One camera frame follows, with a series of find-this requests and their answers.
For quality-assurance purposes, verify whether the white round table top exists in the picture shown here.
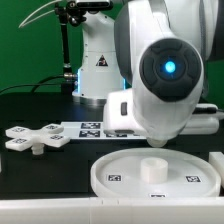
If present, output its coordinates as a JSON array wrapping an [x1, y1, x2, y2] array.
[[90, 148, 221, 198]]

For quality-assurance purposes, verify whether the white cable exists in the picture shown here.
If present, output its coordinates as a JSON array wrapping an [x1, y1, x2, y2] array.
[[18, 0, 64, 29]]

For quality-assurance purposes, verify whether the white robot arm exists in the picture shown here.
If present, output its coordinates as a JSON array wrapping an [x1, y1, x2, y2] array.
[[80, 0, 224, 141]]

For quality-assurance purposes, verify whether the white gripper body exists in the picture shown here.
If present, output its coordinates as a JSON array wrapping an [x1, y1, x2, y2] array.
[[103, 89, 220, 140]]

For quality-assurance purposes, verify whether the black cable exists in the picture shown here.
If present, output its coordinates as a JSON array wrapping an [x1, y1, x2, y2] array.
[[0, 75, 68, 95]]

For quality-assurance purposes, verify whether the white marker tag sheet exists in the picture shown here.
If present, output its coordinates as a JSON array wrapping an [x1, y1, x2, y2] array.
[[61, 122, 144, 140]]

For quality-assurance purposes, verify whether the white obstacle fence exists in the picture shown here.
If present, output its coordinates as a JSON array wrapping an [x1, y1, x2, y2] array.
[[0, 152, 224, 224]]

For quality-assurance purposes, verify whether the white cross-shaped table base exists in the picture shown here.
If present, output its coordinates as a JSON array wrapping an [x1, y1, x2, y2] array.
[[5, 124, 70, 155]]

